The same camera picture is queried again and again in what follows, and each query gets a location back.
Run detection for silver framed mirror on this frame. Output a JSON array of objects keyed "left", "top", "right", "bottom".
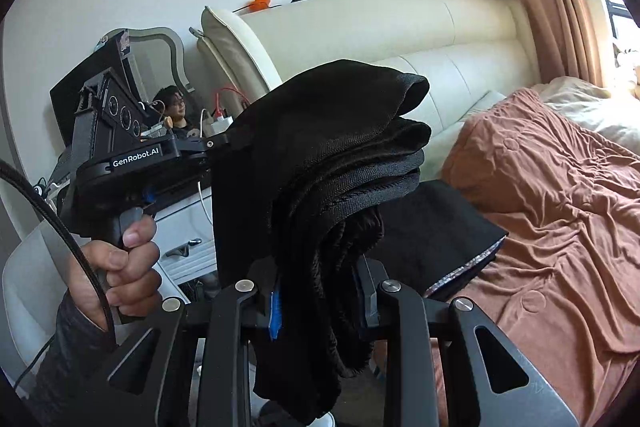
[{"left": 92, "top": 27, "right": 190, "bottom": 130}]

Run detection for thin black cable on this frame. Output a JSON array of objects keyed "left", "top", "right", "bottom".
[{"left": 12, "top": 337, "right": 53, "bottom": 390}]

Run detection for black pants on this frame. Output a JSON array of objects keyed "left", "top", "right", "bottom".
[{"left": 210, "top": 59, "right": 432, "bottom": 425}]

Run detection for black braided cable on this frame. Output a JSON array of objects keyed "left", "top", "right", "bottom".
[{"left": 0, "top": 158, "right": 117, "bottom": 345}]

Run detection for black folded cloth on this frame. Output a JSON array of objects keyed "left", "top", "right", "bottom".
[{"left": 370, "top": 179, "right": 510, "bottom": 299}]

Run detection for white bed sheet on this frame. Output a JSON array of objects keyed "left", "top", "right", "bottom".
[{"left": 530, "top": 76, "right": 640, "bottom": 152}]

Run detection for red cable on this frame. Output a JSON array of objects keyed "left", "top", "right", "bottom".
[{"left": 215, "top": 87, "right": 251, "bottom": 120}]

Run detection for white cable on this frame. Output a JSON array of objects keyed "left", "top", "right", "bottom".
[{"left": 196, "top": 109, "right": 216, "bottom": 233}]

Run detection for person's left hand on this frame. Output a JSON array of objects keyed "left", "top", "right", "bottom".
[{"left": 67, "top": 216, "right": 162, "bottom": 333}]

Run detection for cream padded headboard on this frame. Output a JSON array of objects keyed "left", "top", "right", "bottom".
[{"left": 197, "top": 0, "right": 543, "bottom": 168}]

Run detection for white nightstand drawer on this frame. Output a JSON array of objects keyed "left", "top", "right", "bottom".
[{"left": 150, "top": 177, "right": 221, "bottom": 288}]

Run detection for white power strip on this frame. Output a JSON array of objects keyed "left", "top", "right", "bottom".
[{"left": 206, "top": 117, "right": 235, "bottom": 136}]

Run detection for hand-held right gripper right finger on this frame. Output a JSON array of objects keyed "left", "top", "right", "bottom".
[{"left": 352, "top": 257, "right": 581, "bottom": 427}]

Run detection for person's left forearm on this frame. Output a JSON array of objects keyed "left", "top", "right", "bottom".
[{"left": 25, "top": 292, "right": 118, "bottom": 427}]

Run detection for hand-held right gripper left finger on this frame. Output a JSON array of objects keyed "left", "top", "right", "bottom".
[{"left": 65, "top": 279, "right": 286, "bottom": 427}]

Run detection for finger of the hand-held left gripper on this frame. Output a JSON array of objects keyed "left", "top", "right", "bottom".
[{"left": 172, "top": 132, "right": 236, "bottom": 156}]

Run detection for brown fleece blanket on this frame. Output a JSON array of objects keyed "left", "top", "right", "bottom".
[{"left": 430, "top": 88, "right": 640, "bottom": 427}]

